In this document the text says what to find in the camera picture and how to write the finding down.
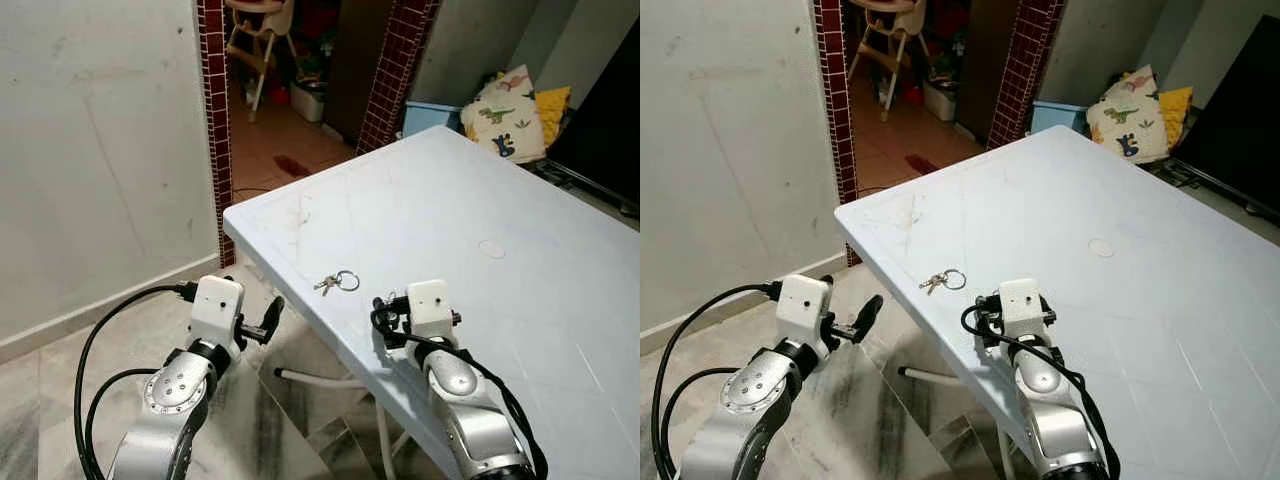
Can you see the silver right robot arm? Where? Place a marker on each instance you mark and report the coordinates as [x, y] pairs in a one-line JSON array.
[[470, 420], [1060, 420]]

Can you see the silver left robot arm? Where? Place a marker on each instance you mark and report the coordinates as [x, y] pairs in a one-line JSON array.
[[740, 410], [160, 420]]

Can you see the white plastic table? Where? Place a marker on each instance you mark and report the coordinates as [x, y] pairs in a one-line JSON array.
[[1150, 320], [480, 300]]

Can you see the light blue storage box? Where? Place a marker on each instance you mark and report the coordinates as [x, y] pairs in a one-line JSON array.
[[430, 117], [1055, 115]]

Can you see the white floor container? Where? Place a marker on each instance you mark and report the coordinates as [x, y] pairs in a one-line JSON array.
[[308, 102], [938, 102]]

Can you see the dinosaur print pillow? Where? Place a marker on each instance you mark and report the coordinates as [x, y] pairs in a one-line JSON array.
[[500, 115], [1125, 115]]

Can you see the brown wooden door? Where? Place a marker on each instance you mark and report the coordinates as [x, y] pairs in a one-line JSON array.
[[985, 60], [350, 70]]

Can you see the yellow pillow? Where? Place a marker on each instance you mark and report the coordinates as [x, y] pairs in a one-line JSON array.
[[552, 105], [1175, 105]]

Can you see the black flat screen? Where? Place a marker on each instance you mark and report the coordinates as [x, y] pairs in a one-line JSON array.
[[1240, 120], [610, 130]]

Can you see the white high chair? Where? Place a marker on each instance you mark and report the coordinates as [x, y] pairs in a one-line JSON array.
[[885, 10], [260, 10]]

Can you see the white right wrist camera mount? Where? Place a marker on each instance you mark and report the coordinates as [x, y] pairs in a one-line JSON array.
[[430, 305], [1020, 305]]

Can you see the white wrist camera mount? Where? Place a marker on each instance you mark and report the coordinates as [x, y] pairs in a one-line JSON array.
[[430, 305], [1020, 305], [215, 305], [803, 305]]

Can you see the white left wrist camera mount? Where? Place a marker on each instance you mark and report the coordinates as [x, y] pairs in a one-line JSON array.
[[215, 305], [803, 305]]

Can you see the red tiled narrow door post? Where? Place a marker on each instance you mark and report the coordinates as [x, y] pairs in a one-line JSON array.
[[833, 100], [213, 100]]

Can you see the red tiled wide door post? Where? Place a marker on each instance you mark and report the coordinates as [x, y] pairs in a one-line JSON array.
[[395, 70], [1025, 60]]

